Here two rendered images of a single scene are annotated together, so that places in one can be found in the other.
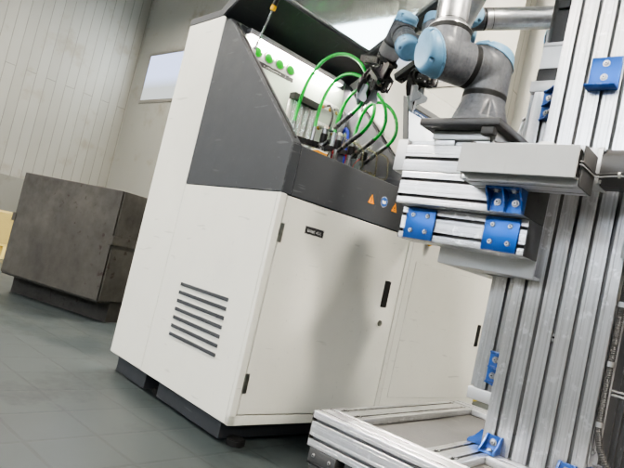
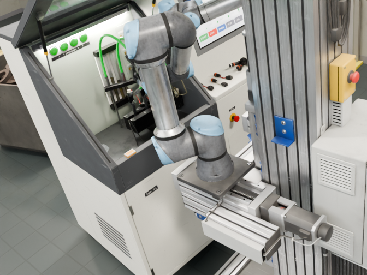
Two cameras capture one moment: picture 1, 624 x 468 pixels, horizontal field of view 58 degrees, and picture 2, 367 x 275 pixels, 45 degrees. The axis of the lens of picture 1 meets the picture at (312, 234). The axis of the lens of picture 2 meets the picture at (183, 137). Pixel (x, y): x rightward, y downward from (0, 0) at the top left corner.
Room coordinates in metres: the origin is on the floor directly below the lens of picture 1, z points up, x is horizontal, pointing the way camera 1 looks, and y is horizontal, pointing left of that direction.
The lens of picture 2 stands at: (0.08, -0.47, 2.11)
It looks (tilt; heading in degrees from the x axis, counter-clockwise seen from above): 33 degrees down; 8
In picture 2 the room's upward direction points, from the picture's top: 13 degrees counter-clockwise
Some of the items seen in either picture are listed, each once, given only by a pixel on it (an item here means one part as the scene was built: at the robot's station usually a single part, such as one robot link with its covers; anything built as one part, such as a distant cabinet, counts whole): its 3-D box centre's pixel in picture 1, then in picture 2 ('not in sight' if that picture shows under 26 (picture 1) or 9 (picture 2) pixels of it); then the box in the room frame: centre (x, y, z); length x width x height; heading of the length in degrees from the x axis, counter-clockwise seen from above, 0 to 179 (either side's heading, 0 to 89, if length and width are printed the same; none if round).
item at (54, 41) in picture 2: (298, 59); (84, 27); (2.32, 0.22, 1.43); 0.54 x 0.03 x 0.02; 133
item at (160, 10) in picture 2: (433, 29); (168, 13); (1.98, -0.26, 1.53); 0.09 x 0.08 x 0.11; 90
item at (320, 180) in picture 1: (357, 194); (167, 145); (1.95, -0.12, 0.87); 0.62 x 0.04 x 0.16; 133
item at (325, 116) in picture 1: (326, 129); (132, 49); (2.48, 0.04, 1.20); 0.13 x 0.03 x 0.31; 133
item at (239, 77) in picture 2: not in sight; (243, 69); (2.49, -0.58, 0.96); 0.70 x 0.22 x 0.03; 133
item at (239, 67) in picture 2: not in sight; (247, 59); (2.52, -0.60, 1.01); 0.23 x 0.11 x 0.06; 133
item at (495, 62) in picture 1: (487, 71); (206, 135); (1.47, -0.36, 1.20); 0.13 x 0.12 x 0.14; 106
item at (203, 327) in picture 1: (278, 311); (156, 194); (2.15, 0.06, 0.39); 0.70 x 0.58 x 0.79; 133
